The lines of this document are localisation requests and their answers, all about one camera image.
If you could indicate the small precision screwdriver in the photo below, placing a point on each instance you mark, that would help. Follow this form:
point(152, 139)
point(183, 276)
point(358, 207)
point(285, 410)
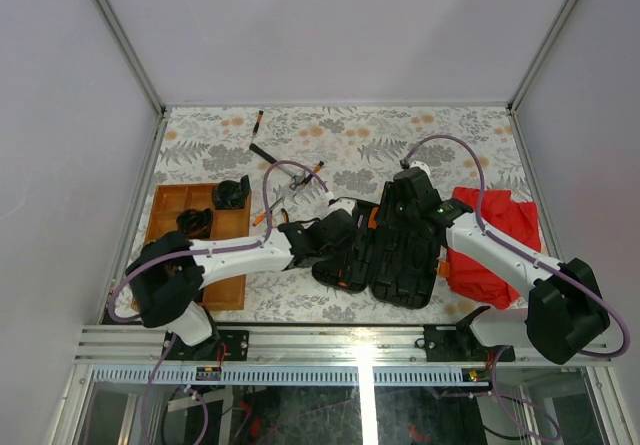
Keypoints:
point(257, 124)
point(310, 176)

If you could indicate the aluminium front rail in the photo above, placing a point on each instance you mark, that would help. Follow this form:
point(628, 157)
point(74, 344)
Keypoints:
point(292, 355)

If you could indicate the red cloth bag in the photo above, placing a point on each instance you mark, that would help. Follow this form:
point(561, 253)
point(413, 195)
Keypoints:
point(482, 265)

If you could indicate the orange utility knife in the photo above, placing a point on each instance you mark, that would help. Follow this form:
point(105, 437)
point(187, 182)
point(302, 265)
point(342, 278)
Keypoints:
point(258, 220)

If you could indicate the dark patterned rolled cloth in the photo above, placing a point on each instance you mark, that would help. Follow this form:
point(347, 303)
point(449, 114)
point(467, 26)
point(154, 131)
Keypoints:
point(230, 194)

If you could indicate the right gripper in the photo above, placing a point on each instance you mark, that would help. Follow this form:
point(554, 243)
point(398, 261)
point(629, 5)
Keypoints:
point(404, 226)

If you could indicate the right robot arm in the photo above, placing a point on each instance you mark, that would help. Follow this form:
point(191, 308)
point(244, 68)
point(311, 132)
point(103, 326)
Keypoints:
point(564, 311)

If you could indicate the black plastic tool case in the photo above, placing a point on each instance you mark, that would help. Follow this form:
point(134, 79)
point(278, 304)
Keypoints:
point(398, 267)

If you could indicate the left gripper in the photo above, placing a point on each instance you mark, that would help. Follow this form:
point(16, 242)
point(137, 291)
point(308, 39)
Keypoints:
point(347, 248)

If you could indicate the wooden compartment tray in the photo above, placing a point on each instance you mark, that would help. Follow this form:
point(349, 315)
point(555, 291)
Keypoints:
point(189, 208)

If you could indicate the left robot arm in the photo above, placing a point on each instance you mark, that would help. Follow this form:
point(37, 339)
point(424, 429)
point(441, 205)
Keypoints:
point(170, 272)

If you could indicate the black orange handle screwdriver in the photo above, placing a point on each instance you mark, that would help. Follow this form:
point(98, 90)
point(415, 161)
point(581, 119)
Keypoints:
point(372, 221)

